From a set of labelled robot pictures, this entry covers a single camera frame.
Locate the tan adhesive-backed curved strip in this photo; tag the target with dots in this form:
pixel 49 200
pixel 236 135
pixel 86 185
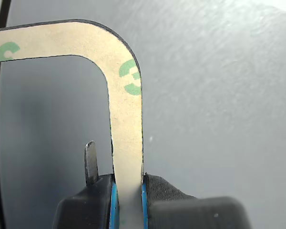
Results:
pixel 126 119

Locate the grey sheet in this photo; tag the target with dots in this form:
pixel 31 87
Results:
pixel 217 95

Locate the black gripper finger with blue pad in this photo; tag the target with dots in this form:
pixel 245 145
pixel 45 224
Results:
pixel 85 207
pixel 193 212

